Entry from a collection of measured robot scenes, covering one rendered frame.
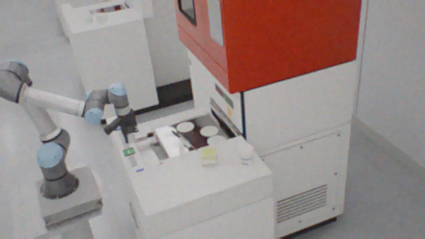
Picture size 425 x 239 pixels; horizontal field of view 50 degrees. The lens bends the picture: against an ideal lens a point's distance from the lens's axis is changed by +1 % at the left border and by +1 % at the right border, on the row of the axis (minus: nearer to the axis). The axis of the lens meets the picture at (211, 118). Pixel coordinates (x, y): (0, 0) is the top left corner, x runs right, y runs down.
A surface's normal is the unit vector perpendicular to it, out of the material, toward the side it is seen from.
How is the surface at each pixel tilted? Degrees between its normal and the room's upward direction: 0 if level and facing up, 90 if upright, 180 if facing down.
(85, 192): 2
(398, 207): 0
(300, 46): 90
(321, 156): 90
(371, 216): 0
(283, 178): 90
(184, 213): 90
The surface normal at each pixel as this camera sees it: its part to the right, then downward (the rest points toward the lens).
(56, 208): -0.06, -0.83
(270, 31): 0.37, 0.48
